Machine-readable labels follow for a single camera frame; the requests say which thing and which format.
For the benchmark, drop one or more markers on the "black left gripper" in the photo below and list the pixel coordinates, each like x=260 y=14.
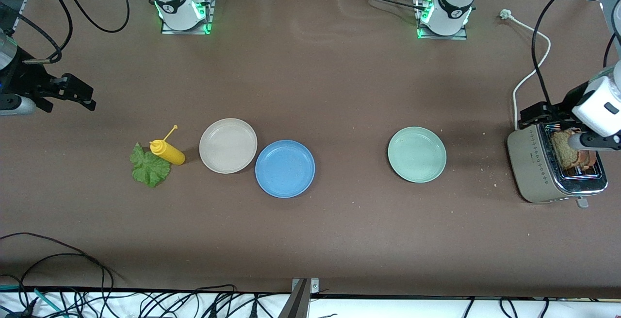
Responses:
x=571 y=97

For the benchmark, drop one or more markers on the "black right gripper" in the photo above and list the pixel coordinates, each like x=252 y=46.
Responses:
x=24 y=79

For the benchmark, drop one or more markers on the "brown bread slice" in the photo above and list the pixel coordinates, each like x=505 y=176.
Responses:
x=563 y=155
x=588 y=160

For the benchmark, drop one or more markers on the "green lettuce leaf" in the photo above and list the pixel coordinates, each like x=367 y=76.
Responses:
x=148 y=170

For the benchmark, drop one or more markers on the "yellow squeeze bottle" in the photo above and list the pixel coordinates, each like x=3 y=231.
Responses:
x=170 y=153

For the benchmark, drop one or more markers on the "light green plate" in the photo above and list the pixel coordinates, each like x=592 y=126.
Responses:
x=417 y=154

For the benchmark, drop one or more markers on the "beige plate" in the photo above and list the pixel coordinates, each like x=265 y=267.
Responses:
x=228 y=145

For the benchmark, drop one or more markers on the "blue plate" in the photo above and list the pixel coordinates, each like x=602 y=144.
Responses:
x=285 y=168

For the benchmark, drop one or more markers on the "beige chrome toaster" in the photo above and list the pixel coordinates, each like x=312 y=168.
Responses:
x=529 y=162

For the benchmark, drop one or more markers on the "long aluminium profile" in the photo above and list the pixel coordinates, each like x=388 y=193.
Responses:
x=17 y=17

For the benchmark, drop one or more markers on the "grey metal bar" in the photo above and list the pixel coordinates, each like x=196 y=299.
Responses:
x=296 y=303

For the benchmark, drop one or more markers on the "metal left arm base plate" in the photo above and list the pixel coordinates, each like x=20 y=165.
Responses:
x=461 y=37

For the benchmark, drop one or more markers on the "silver metal clamp bracket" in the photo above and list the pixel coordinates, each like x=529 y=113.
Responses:
x=314 y=286

